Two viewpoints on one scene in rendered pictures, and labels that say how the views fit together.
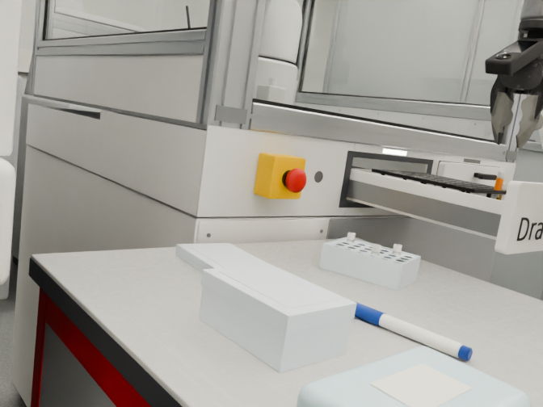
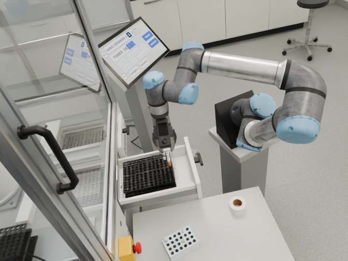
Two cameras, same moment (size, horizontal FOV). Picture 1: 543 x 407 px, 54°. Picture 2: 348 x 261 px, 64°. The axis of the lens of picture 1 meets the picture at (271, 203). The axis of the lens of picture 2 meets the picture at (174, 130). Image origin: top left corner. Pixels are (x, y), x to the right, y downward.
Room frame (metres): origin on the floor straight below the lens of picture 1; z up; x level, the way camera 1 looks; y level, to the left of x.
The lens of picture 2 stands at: (0.36, 0.23, 1.82)
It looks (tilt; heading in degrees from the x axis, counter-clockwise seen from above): 40 degrees down; 310
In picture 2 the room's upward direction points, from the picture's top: 12 degrees counter-clockwise
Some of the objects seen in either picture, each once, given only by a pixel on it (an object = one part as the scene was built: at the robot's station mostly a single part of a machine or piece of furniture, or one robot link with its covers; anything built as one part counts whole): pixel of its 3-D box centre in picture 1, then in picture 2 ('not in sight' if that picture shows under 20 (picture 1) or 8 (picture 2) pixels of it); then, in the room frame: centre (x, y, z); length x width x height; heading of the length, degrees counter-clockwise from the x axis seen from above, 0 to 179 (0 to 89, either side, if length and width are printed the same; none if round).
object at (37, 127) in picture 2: not in sight; (54, 160); (0.82, 0.07, 1.45); 0.05 x 0.03 x 0.19; 41
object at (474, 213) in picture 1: (437, 197); (147, 177); (1.03, -0.32, 0.86); 0.40 x 0.26 x 0.06; 41
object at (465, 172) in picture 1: (470, 186); (122, 135); (1.32, -0.49, 0.87); 0.29 x 0.02 x 0.11; 131
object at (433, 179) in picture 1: (442, 195); (149, 176); (1.02, -0.33, 0.87); 0.22 x 0.18 x 0.06; 41
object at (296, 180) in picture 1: (293, 179); (136, 248); (0.86, -0.03, 0.88); 0.04 x 0.03 x 0.04; 131
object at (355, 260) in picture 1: (369, 262); (180, 242); (0.77, -0.16, 0.78); 0.12 x 0.08 x 0.04; 59
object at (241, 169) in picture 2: not in sight; (243, 176); (0.80, -0.87, 0.38); 0.30 x 0.30 x 0.76; 61
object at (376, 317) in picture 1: (406, 329); not in sight; (0.54, -0.16, 0.77); 0.14 x 0.02 x 0.02; 49
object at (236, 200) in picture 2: not in sight; (237, 205); (0.64, -0.41, 0.78); 0.07 x 0.07 x 0.04
